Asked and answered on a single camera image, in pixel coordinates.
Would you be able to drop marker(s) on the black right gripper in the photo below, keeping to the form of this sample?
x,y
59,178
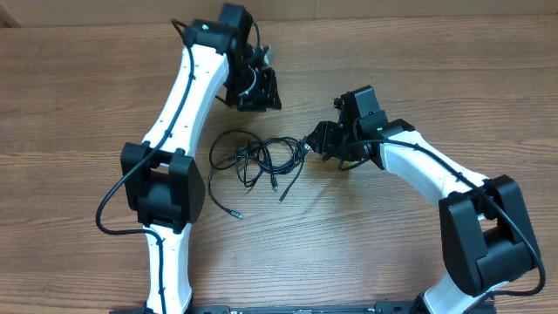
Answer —
x,y
324,136

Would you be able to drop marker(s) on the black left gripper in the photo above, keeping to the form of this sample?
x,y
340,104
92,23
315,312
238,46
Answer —
x,y
263,98

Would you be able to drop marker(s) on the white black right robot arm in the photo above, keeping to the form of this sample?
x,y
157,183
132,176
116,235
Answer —
x,y
488,243

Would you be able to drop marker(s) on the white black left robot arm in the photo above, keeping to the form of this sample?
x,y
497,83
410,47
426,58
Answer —
x,y
163,184

